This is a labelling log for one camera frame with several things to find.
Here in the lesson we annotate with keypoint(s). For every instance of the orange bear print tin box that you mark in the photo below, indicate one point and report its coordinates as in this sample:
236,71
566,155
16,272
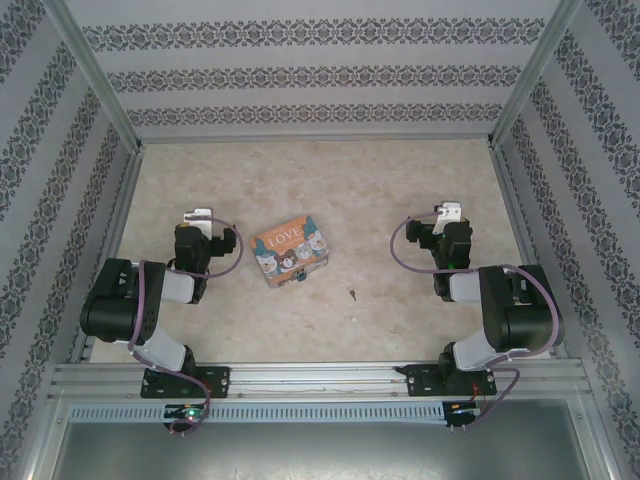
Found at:
290,250

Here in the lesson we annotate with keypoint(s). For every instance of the small brass key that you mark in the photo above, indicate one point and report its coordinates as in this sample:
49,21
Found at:
354,294

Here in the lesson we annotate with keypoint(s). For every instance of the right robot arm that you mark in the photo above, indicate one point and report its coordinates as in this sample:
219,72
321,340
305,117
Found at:
525,320

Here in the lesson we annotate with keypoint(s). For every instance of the small controller board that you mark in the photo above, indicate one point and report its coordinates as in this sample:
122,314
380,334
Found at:
457,410
187,412

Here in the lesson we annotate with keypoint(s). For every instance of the grey metal sheet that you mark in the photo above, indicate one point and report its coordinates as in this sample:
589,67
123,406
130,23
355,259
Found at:
320,455

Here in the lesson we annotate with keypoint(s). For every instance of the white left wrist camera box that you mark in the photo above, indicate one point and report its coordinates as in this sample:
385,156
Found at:
197,215

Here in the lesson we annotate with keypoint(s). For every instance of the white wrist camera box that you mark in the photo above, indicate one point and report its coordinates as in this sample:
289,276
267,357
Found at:
450,211
197,215

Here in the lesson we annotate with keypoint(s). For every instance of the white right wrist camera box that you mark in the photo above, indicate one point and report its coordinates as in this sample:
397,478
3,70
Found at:
450,211

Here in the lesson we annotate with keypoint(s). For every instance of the aluminium side rail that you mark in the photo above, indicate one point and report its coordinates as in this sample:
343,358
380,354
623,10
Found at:
117,220
515,220

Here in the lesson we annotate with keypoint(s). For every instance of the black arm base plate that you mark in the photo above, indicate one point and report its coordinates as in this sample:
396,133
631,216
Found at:
415,380
215,380

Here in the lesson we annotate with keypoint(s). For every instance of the aluminium front rail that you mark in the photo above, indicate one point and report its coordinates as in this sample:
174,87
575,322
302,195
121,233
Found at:
310,380

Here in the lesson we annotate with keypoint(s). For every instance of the aluminium corner post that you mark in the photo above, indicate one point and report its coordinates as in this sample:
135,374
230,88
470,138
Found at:
100,80
535,75

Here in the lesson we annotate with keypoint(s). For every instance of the aluminium frame upright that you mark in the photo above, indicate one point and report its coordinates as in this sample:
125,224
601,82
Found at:
47,440
597,440

